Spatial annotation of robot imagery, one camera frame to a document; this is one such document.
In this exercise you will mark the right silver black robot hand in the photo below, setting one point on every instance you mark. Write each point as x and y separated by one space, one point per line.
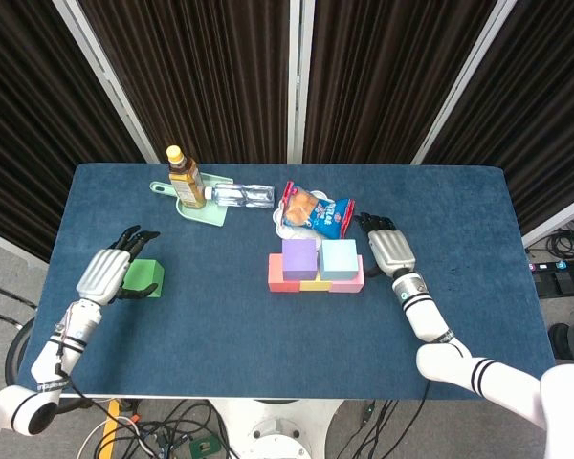
392 251

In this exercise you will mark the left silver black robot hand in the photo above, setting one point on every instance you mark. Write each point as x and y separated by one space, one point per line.
103 275

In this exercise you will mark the green foam cube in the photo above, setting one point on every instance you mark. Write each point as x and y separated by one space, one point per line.
148 272

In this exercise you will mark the light blue foam cube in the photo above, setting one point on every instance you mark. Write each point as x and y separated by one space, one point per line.
337 260

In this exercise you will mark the pink foam cube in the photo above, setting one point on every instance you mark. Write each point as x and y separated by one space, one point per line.
349 288

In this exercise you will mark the yellow foam cube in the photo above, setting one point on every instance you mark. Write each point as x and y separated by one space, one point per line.
315 287

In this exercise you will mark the purple foam cube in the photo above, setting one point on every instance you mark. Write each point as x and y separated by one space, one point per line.
299 258

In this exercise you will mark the red foam cube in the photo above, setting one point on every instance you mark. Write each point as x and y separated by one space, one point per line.
275 277

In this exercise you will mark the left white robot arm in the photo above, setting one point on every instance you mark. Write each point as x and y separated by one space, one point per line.
67 339

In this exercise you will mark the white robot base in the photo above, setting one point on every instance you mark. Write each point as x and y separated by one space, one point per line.
277 430

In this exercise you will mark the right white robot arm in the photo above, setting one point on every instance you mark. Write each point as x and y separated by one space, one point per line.
426 315

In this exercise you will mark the blue red snack bag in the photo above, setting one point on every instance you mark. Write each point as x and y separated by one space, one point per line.
325 217

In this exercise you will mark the white scalloped plate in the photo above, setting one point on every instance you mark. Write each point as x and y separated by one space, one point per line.
292 233

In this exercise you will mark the yellow capped tea bottle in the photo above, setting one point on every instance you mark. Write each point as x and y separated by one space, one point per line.
186 186

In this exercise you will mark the mint green plastic scoop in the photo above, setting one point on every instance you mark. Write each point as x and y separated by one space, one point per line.
210 217

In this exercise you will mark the blue table cloth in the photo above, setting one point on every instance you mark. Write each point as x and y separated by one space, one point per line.
277 354

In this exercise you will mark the clear plastic water bottle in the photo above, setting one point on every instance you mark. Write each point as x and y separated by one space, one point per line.
241 195

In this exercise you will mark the dark brown pleated curtain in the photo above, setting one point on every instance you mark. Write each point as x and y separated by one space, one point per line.
28 119
545 95
387 72
196 72

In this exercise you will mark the green circuit board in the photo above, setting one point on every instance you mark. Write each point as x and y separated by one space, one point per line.
203 447

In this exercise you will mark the silver partition rail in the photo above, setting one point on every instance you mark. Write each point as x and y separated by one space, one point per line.
5 244
559 217

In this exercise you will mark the silver partition post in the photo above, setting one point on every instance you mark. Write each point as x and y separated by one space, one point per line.
300 81
464 81
105 81

